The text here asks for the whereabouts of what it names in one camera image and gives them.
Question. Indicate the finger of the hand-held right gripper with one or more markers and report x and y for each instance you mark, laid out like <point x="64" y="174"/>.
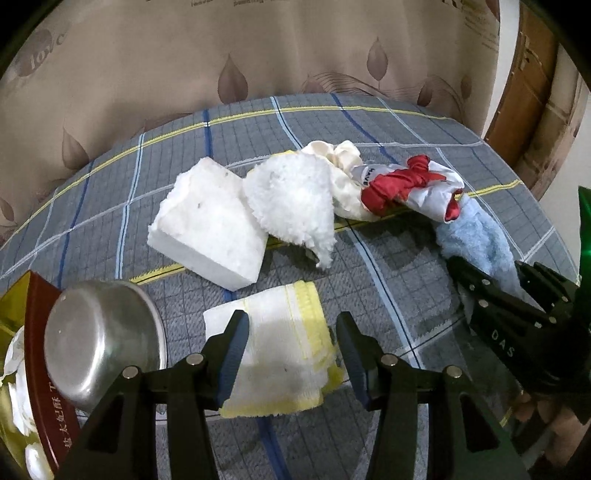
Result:
<point x="549" y="286"/>
<point x="480" y="295"/>

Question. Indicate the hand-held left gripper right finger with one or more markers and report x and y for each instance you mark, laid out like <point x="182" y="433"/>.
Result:
<point x="353" y="364"/>

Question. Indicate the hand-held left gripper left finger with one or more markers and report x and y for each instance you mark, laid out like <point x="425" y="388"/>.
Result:
<point x="233" y="360"/>

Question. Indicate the light blue towel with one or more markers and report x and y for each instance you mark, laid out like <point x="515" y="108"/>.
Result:
<point x="480" y="240"/>

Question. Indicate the white towel with yellow edge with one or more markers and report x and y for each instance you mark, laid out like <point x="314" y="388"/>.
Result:
<point x="286" y="341"/>

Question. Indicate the red and white satin cloth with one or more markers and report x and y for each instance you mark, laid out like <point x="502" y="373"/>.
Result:
<point x="397" y="187"/>

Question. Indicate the cream scrunchie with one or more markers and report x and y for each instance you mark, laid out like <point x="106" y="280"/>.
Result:
<point x="344" y="184"/>

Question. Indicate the red tin box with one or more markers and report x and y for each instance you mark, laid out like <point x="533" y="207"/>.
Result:
<point x="44" y="383"/>

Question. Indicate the person's right hand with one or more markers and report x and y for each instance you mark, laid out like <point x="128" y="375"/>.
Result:
<point x="572" y="429"/>

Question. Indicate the green packet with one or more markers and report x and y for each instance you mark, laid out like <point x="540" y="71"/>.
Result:
<point x="585" y="230"/>

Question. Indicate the grey plaid bed sheet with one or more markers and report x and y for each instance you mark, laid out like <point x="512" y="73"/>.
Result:
<point x="392" y="286"/>

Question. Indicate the stainless steel bowl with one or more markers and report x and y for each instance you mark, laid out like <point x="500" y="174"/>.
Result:
<point x="101" y="337"/>

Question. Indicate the white foam block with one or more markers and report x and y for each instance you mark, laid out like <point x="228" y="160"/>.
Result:
<point x="207" y="221"/>

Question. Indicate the wooden door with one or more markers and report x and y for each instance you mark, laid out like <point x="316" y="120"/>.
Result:
<point x="535" y="115"/>

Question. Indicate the white fluffy cloth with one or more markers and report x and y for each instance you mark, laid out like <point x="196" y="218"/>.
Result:
<point x="291" y="198"/>

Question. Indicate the beige leaf print curtain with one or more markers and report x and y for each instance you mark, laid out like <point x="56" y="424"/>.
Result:
<point x="184" y="69"/>

